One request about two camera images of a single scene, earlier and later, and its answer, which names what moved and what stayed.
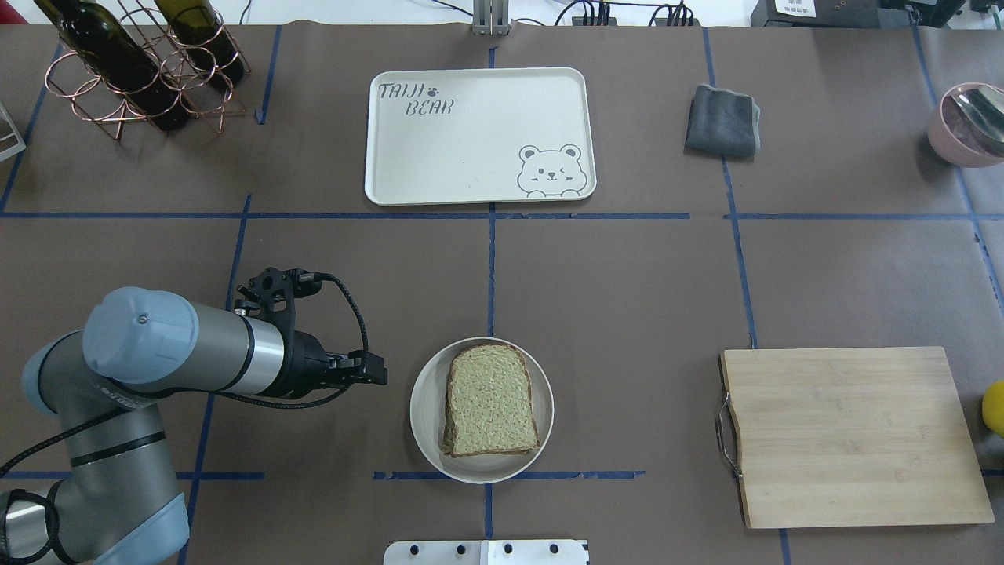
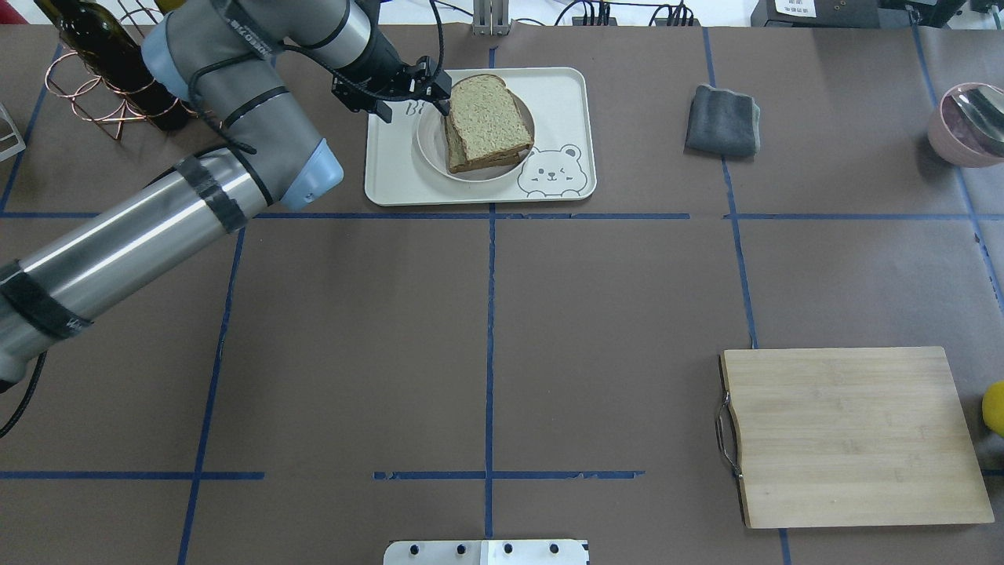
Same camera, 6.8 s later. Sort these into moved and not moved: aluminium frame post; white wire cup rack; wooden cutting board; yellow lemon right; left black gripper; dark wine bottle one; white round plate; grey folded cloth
Moved: left black gripper; white round plate
Not moved: white wire cup rack; wooden cutting board; aluminium frame post; dark wine bottle one; grey folded cloth; yellow lemon right
